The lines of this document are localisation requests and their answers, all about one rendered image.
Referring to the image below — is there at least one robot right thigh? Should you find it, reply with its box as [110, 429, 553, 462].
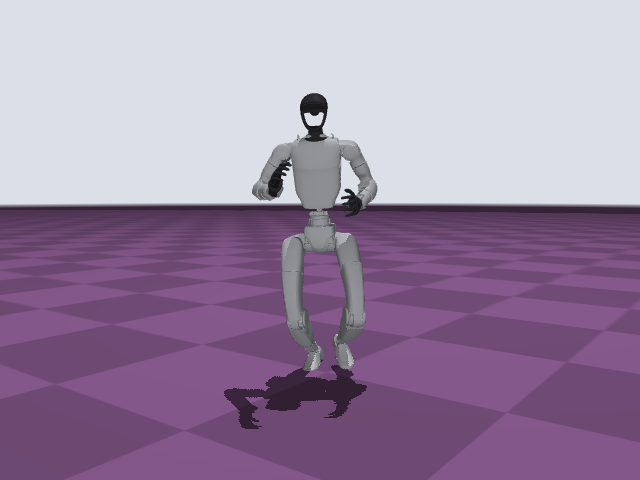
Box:
[281, 233, 309, 330]

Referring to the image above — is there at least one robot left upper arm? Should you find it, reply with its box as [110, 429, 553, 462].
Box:
[338, 140, 374, 191]

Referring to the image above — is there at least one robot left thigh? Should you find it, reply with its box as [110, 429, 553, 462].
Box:
[334, 232, 365, 327]

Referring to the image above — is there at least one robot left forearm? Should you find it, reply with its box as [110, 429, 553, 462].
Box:
[347, 179, 377, 211]

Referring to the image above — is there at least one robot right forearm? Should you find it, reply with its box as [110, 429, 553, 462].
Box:
[252, 181, 284, 201]

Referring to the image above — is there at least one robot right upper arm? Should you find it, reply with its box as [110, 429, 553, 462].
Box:
[252, 143, 293, 194]

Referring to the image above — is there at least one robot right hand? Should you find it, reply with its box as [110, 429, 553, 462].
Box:
[268, 162, 292, 197]

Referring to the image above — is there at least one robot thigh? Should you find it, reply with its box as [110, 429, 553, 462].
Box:
[334, 232, 365, 327]
[281, 233, 309, 330]

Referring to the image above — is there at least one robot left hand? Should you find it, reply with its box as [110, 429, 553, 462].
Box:
[341, 189, 362, 217]

